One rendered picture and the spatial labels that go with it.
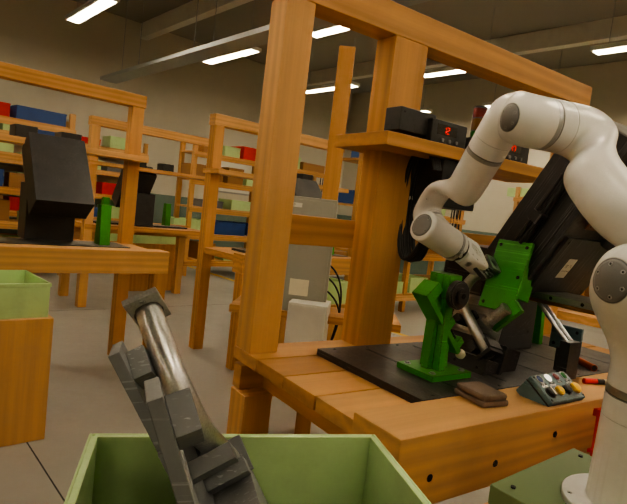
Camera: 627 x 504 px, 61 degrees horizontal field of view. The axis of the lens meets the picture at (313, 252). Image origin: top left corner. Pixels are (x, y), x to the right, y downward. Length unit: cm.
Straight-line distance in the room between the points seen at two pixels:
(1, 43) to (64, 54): 102
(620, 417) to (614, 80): 1074
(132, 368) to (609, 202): 77
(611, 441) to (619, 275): 26
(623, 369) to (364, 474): 42
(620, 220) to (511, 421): 51
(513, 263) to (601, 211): 67
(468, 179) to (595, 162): 37
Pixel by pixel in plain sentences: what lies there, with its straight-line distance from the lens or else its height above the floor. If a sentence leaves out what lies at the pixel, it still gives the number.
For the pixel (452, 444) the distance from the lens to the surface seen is 115.
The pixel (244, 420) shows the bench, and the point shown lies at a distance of 157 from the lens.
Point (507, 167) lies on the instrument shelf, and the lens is 193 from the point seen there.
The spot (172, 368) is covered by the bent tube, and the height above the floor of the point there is 111.
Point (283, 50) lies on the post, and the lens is 150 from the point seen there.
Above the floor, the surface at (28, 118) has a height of 204.
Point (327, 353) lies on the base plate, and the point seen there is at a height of 90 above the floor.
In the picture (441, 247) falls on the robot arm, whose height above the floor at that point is 124.
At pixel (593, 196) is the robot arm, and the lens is 101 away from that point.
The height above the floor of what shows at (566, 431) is 83.
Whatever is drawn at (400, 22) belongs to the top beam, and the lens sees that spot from 177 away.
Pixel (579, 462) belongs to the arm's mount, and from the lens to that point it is 117.
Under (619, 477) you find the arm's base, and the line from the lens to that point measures 97.
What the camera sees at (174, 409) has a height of 113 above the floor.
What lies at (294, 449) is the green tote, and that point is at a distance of 84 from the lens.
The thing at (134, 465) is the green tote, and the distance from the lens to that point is 82.
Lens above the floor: 129
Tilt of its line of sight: 5 degrees down
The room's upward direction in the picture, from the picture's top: 7 degrees clockwise
